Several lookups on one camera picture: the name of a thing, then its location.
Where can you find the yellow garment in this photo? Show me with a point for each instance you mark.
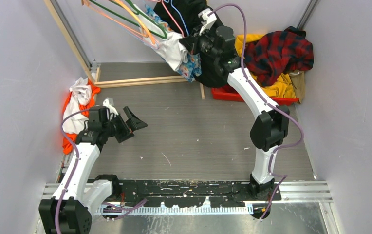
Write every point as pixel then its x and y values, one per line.
pixel 282 88

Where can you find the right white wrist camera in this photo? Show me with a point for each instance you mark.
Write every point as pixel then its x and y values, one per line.
pixel 208 19

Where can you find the blue hanger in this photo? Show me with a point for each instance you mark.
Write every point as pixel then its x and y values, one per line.
pixel 180 16

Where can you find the pink hanger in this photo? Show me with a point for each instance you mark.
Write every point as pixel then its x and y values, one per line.
pixel 163 9
pixel 141 32

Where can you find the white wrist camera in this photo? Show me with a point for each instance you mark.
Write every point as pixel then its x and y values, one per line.
pixel 208 19
pixel 108 103

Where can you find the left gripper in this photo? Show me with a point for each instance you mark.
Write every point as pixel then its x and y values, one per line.
pixel 132 124

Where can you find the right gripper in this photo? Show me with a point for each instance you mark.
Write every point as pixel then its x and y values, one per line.
pixel 192 41

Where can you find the red plastic bin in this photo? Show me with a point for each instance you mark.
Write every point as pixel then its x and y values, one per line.
pixel 227 93

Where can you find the tan garment in bin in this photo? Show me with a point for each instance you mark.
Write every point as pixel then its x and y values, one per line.
pixel 298 82

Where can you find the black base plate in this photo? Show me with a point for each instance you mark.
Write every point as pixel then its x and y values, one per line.
pixel 191 193

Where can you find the wooden clothes rack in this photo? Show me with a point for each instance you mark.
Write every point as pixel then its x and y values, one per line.
pixel 96 68

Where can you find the orange hanger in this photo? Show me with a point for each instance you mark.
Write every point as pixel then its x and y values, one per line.
pixel 134 19

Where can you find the green hanger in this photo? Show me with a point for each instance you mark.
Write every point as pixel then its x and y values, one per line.
pixel 134 20

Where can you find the aluminium frame post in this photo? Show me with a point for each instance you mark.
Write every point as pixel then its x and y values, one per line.
pixel 70 33

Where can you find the black pleated skirt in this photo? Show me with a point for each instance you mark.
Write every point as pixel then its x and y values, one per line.
pixel 190 10

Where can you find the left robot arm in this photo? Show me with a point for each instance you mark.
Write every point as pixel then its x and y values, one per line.
pixel 70 209

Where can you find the white garment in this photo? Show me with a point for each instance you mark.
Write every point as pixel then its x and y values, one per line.
pixel 155 30

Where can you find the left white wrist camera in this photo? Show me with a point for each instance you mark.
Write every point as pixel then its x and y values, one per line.
pixel 108 103

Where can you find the red plaid shirt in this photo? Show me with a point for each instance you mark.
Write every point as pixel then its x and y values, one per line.
pixel 279 52

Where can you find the white and orange clothes pile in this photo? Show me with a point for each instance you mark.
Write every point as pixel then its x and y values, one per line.
pixel 79 100

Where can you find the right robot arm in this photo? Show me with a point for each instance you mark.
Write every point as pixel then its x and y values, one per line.
pixel 270 126

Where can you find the blue patterned garment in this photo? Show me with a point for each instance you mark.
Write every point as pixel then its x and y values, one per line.
pixel 189 68

